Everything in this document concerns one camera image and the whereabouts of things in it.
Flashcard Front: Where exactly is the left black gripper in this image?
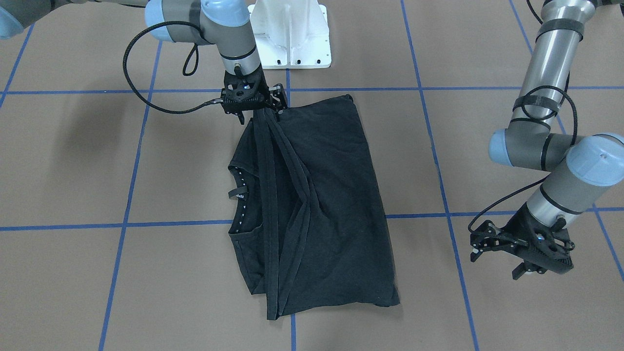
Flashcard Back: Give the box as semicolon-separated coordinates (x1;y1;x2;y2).
469;205;575;280

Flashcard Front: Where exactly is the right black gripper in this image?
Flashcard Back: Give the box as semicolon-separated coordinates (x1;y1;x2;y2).
220;68;288;125

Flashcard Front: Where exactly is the black printed t-shirt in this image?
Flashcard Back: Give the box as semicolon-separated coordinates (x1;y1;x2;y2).
228;94;400;320

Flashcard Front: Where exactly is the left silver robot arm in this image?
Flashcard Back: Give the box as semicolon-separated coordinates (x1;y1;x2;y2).
468;0;624;280

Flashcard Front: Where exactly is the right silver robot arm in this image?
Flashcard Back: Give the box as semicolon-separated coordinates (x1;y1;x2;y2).
117;0;288;124

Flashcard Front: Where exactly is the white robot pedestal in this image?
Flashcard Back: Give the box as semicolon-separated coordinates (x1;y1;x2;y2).
248;0;332;70

